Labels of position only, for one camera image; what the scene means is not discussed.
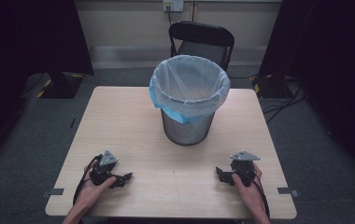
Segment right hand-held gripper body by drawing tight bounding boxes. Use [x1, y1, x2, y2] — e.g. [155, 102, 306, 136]
[229, 150, 261, 188]

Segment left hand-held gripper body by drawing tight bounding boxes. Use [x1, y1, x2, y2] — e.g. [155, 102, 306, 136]
[89, 149, 120, 188]

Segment metal mesh trash can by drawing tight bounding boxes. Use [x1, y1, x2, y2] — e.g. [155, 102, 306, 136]
[160, 107, 216, 147]

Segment pale blue trash bag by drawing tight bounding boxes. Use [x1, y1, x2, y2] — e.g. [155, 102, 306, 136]
[148, 54, 232, 125]

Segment person's left hand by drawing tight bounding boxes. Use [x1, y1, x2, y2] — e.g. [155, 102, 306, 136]
[74, 159, 118, 214]

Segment person's right hand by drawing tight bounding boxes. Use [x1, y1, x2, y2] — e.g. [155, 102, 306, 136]
[231, 161, 263, 216]

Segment grey tape strip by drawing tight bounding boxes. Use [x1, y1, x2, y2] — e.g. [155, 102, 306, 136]
[40, 187, 65, 200]
[277, 187, 301, 199]

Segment black stand base striped tape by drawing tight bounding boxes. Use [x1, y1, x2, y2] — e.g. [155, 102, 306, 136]
[35, 71, 85, 100]
[249, 74, 292, 100]

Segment black folding chair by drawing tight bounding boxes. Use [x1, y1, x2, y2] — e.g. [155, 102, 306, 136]
[167, 20, 235, 73]

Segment dark curtain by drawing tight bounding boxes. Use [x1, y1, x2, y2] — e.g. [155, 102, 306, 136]
[258, 0, 355, 185]
[0, 0, 95, 167]

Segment left hand-held gripper black cable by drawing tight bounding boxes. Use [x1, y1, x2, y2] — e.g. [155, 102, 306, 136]
[72, 153, 104, 207]

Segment hand-held gripper black cable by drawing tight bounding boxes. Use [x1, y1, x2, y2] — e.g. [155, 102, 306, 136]
[249, 173, 271, 220]
[72, 153, 104, 207]

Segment right hand-held gripper black cable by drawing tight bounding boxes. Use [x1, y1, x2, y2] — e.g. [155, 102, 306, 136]
[249, 173, 271, 220]

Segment black floor cables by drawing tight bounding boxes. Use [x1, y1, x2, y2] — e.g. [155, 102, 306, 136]
[261, 77, 308, 125]

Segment black plug cable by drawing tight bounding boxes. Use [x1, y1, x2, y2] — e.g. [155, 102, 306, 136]
[164, 5, 174, 28]

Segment white wall outlet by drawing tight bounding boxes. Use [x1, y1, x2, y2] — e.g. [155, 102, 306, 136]
[162, 0, 185, 13]

